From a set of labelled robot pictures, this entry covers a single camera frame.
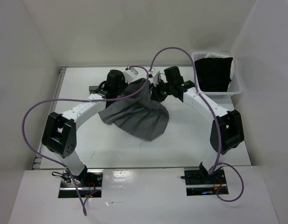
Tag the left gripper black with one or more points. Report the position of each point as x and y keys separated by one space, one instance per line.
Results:
x=125 y=85

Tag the grey pleated skirt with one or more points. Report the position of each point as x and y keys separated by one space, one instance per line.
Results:
x=138 y=115

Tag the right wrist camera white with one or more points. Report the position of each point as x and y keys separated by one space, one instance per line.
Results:
x=154 y=76

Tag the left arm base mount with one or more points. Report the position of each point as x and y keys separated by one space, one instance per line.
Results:
x=91 y=187

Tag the black skirt in basket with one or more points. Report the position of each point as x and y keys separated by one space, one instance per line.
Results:
x=214 y=74

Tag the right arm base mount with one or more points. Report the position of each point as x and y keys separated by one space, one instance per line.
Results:
x=196 y=184

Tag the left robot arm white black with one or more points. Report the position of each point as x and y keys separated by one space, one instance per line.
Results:
x=59 y=135

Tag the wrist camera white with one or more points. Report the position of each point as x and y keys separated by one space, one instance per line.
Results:
x=154 y=76
x=130 y=74

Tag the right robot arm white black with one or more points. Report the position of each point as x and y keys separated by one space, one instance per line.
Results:
x=226 y=130

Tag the white plastic basket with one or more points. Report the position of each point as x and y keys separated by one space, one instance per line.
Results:
x=234 y=88

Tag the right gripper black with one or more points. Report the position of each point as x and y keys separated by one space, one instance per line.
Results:
x=155 y=94

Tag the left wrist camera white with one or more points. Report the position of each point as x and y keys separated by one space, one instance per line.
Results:
x=130 y=74

